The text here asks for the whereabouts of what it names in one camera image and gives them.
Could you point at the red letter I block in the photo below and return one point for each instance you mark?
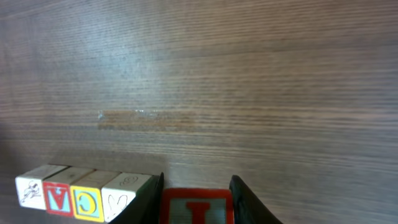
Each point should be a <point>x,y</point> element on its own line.
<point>196,206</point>

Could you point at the yellow block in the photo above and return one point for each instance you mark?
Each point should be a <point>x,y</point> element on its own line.
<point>86,195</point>

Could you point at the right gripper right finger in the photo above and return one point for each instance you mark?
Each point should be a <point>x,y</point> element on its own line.
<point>248,208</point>

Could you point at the natural picture block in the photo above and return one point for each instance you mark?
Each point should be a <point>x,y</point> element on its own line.
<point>29,185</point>

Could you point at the red letter V block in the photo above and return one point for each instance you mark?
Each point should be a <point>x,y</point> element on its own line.
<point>56,189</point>

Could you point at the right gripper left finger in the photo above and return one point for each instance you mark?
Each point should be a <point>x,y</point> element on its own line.
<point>145,208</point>

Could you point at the natural block with green side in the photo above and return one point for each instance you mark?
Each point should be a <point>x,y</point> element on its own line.
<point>120,192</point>

